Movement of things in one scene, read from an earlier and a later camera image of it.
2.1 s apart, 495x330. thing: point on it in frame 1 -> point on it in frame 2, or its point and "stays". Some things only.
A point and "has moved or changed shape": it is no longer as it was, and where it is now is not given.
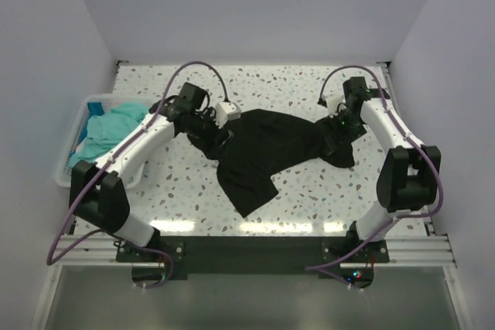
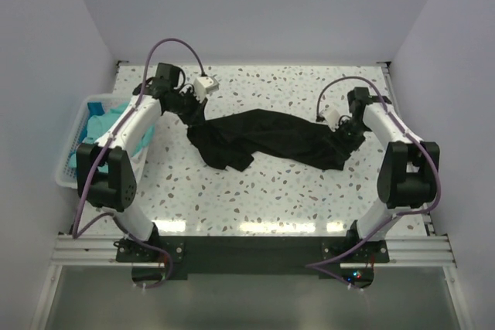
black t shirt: [264, 144] has moved or changed shape
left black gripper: [209, 115] -> [196, 114]
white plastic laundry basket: [63, 171] stays
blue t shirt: [95, 109] stays
